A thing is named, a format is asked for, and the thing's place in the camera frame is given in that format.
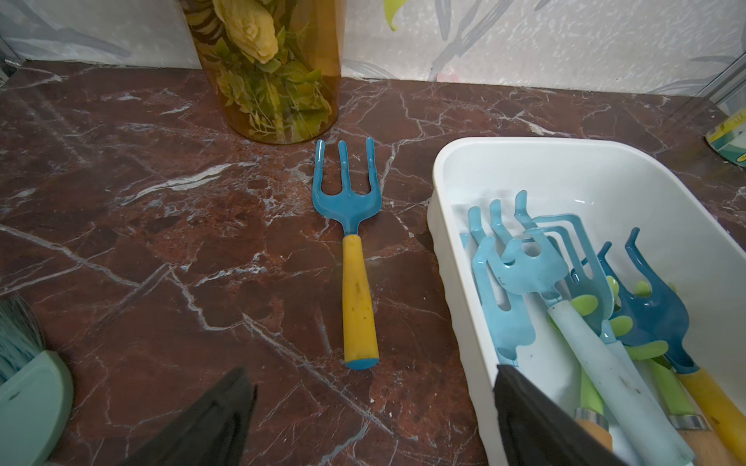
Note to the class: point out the dark teal rake yellow handle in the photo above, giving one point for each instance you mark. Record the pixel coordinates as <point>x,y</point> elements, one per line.
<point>662,316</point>

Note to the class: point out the green rake wooden handle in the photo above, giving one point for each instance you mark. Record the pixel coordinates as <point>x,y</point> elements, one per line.
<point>707,445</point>

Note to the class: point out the light blue fork pale handle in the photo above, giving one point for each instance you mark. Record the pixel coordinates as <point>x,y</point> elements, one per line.
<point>509,329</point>

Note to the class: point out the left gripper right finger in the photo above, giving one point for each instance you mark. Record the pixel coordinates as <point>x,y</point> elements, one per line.
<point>535,431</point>

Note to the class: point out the white plastic storage box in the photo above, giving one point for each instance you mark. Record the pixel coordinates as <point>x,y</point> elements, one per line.
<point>613,188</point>

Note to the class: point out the dark teal fork yellow handle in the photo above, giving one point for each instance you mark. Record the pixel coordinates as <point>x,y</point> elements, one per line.
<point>350,210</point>

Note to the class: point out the light blue rake pale handle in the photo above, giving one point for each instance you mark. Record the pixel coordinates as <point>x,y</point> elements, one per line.
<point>586,277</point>
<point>538,263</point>

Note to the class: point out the potted plant amber vase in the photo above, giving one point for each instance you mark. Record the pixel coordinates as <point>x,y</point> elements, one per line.
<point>275,65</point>

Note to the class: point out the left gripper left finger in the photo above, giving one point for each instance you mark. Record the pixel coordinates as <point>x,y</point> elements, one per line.
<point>212,431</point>

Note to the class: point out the small jar green label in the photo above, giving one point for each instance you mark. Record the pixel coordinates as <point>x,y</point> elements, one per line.
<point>728,138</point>

